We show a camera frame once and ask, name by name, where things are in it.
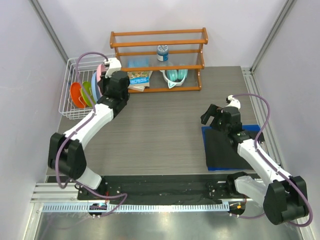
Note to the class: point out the pink plate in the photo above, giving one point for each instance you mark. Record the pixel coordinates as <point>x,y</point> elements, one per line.
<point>99,72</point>

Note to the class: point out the orange wooden shelf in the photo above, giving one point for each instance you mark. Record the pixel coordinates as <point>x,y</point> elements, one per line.
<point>185,52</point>

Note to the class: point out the clear bottle blue cap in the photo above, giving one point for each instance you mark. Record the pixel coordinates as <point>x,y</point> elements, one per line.
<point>162,52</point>

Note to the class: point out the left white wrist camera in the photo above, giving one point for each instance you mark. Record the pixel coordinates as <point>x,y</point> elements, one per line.
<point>111,65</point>

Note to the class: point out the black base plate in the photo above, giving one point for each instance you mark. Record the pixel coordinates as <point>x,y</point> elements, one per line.
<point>179,189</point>

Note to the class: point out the lower paperback book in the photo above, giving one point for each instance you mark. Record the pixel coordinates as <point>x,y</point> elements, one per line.
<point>139,88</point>

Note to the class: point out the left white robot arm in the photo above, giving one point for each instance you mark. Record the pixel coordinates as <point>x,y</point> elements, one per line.
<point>66,151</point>

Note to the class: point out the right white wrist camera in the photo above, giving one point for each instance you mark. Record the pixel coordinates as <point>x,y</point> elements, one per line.
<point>233,102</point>

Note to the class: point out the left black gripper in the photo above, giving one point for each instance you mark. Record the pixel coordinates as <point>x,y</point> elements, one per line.
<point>106,92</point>

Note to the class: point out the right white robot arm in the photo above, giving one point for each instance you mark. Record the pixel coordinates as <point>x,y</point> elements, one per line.
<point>282,196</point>

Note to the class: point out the green plate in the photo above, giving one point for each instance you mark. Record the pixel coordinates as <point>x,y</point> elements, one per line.
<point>86,92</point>

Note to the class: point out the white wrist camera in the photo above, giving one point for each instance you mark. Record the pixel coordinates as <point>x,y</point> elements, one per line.
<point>111,65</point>
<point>233,102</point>

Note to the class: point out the white slotted cable duct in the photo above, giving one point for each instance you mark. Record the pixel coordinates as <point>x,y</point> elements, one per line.
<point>90,207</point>

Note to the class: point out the white wire dish rack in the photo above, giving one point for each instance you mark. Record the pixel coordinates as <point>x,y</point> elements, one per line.
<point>77,73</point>

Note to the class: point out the orange plate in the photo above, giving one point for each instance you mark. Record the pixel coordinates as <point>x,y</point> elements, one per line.
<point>76,96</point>

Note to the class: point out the black cloth mat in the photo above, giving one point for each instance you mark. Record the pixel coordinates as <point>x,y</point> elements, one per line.
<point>227,144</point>

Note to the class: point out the colourful paperback book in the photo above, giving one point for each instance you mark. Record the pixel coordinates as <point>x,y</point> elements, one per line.
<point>139,78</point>

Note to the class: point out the light blue plate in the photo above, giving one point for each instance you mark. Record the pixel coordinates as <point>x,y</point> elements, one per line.
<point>95,88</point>

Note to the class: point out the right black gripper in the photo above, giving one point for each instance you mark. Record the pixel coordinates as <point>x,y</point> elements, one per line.
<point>214,111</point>

